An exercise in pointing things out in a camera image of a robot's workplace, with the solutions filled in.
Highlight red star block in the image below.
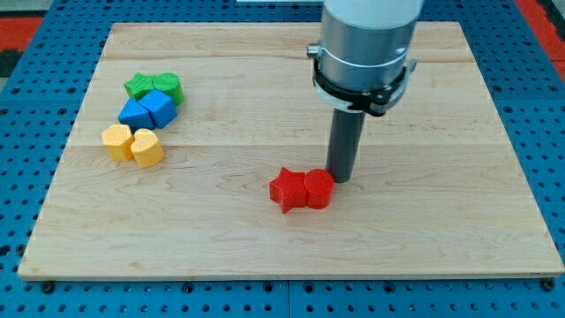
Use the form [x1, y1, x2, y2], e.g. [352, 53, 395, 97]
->
[269, 167, 308, 214]

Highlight red cylinder block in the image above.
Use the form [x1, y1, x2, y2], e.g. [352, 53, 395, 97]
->
[304, 169, 335, 209]

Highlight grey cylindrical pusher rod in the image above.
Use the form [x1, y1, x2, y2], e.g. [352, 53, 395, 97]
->
[326, 110, 365, 184]

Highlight blue cube block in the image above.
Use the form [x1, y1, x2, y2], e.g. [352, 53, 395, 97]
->
[139, 89, 177, 129]

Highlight yellow heart block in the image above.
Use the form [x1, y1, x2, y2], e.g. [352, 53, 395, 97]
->
[131, 128, 165, 168]

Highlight green cylinder block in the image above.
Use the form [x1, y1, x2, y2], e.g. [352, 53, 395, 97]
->
[153, 72, 185, 106]

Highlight blue triangle block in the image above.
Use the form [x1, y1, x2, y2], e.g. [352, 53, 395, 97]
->
[118, 99, 155, 130]

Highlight light wooden board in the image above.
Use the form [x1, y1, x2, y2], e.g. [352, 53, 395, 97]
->
[19, 22, 564, 281]

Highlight green star block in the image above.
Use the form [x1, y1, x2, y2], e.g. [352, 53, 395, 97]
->
[124, 72, 155, 101]

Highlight yellow hexagon block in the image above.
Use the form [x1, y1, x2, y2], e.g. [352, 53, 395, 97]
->
[101, 124, 134, 162]

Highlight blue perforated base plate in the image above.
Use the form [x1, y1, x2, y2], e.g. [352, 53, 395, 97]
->
[1, 0, 564, 317]

